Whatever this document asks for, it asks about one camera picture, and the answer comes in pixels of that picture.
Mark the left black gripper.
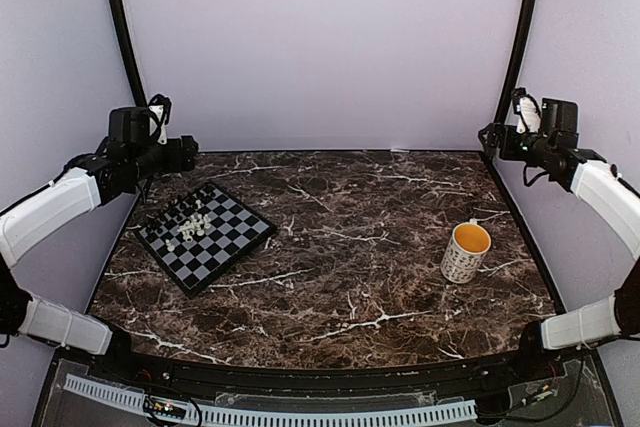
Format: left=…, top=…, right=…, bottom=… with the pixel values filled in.
left=128, top=134, right=197, bottom=182

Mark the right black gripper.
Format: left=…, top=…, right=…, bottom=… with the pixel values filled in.
left=479, top=122, right=554, bottom=167

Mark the black grey chessboard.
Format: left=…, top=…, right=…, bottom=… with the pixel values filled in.
left=135, top=182, right=277, bottom=298

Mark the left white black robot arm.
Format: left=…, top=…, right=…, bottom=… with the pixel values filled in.
left=1, top=97, right=199, bottom=383

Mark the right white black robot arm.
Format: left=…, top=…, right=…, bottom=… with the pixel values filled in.
left=478, top=88, right=639, bottom=381

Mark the white chess piece pile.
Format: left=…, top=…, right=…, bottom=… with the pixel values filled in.
left=178, top=214, right=211, bottom=242

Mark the white patterned mug yellow inside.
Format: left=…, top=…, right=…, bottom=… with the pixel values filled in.
left=440, top=219, right=492, bottom=284

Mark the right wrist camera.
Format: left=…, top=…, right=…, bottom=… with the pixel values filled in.
left=511, top=87, right=541, bottom=134

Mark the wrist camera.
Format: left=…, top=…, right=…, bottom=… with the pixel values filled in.
left=511, top=87, right=541, bottom=134
left=148, top=94, right=172, bottom=145

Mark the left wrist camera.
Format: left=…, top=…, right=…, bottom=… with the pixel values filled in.
left=148, top=94, right=172, bottom=145

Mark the right black frame post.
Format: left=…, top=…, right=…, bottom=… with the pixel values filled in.
left=494, top=0, right=536, bottom=124

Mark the black frame post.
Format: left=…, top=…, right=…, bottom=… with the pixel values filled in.
left=108, top=0, right=147, bottom=106
left=494, top=0, right=536, bottom=124

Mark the left black frame post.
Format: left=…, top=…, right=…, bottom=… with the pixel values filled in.
left=108, top=0, right=147, bottom=106

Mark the black front rail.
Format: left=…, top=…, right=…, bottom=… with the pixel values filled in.
left=79, top=352, right=566, bottom=399

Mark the white slotted cable duct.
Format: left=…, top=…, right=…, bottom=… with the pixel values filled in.
left=63, top=374, right=477, bottom=426

